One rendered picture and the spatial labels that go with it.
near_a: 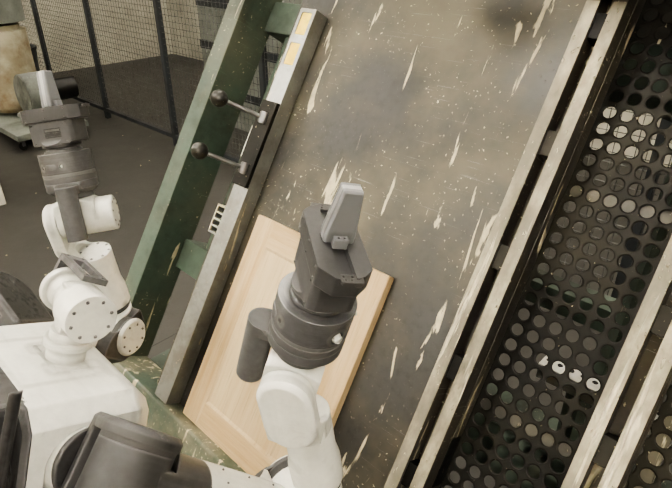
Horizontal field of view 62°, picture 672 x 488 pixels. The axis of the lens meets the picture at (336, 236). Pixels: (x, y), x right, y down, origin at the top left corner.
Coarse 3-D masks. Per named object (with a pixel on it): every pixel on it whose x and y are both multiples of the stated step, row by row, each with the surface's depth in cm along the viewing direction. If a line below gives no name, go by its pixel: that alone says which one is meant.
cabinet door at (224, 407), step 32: (256, 224) 124; (256, 256) 122; (288, 256) 117; (256, 288) 121; (384, 288) 102; (224, 320) 124; (224, 352) 123; (352, 352) 103; (224, 384) 121; (256, 384) 116; (320, 384) 106; (192, 416) 125; (224, 416) 120; (256, 416) 114; (224, 448) 118; (256, 448) 113
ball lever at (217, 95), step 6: (216, 90) 119; (222, 90) 119; (210, 96) 119; (216, 96) 118; (222, 96) 118; (216, 102) 119; (222, 102) 119; (228, 102) 120; (240, 108) 121; (246, 108) 122; (252, 114) 123; (258, 114) 123; (264, 114) 123; (258, 120) 123; (264, 120) 123
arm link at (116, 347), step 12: (132, 324) 111; (108, 336) 108; (120, 336) 109; (132, 336) 112; (144, 336) 116; (96, 348) 106; (108, 348) 107; (120, 348) 110; (132, 348) 113; (108, 360) 109; (120, 360) 111
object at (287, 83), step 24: (312, 24) 122; (288, 48) 125; (312, 48) 124; (288, 72) 123; (288, 96) 124; (264, 168) 126; (240, 192) 126; (240, 216) 125; (216, 240) 128; (240, 240) 128; (216, 264) 126; (216, 288) 127; (192, 312) 128; (192, 336) 127; (168, 360) 130; (192, 360) 129; (168, 384) 129
